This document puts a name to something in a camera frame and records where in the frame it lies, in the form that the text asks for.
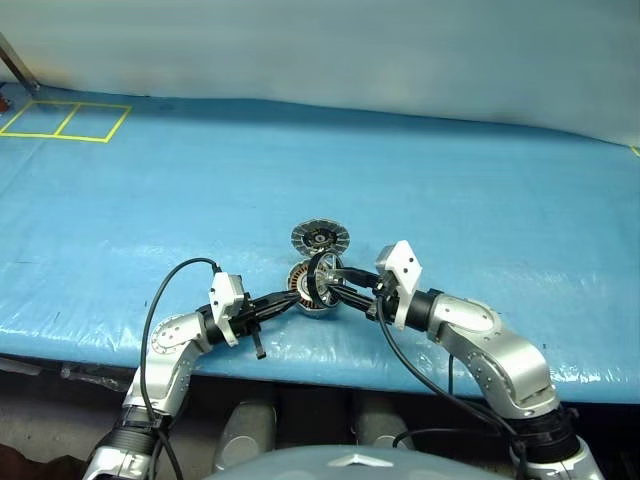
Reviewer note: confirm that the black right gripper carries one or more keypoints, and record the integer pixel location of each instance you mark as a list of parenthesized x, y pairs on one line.
[(387, 300)]

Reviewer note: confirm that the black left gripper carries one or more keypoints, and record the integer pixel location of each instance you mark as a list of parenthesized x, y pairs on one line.
[(247, 320)]

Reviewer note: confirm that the silver stator housing copper windings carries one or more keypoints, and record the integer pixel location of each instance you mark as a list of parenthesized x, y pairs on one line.
[(299, 282)]

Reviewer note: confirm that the silver spoked rotor black rim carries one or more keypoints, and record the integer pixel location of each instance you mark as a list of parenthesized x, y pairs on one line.
[(312, 282)]

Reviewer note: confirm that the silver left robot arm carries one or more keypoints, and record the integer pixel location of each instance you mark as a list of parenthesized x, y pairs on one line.
[(170, 350)]

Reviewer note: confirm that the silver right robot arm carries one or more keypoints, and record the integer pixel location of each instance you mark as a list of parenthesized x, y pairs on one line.
[(500, 350)]

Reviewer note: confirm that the silver motor rotor disc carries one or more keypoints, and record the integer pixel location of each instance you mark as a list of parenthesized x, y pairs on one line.
[(305, 237)]

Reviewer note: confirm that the grey rounded shape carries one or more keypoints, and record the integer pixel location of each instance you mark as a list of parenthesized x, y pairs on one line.
[(247, 435), (382, 425)]

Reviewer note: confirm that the silver robot torso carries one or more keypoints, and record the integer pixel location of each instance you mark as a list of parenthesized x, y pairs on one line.
[(350, 467)]

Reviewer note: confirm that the white foam backdrop sheet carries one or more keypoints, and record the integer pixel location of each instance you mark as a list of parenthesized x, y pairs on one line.
[(300, 50)]

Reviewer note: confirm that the yellow tape grid marking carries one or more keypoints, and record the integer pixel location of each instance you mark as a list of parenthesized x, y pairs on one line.
[(75, 104)]

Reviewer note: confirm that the yellow tape strip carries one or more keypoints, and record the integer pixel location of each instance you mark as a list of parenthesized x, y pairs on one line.
[(635, 150)]

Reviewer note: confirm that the small red object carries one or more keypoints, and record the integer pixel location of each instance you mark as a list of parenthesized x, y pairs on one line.
[(3, 104)]

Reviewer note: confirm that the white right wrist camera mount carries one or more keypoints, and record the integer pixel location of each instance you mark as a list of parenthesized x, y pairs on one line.
[(405, 270)]

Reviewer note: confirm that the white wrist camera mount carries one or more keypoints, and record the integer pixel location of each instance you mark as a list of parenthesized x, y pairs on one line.
[(225, 300), (405, 270)]

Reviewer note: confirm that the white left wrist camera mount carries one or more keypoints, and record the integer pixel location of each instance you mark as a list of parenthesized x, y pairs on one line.
[(225, 300)]

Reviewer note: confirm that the metal bracket post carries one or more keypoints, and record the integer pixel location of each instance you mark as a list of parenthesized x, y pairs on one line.
[(17, 62)]

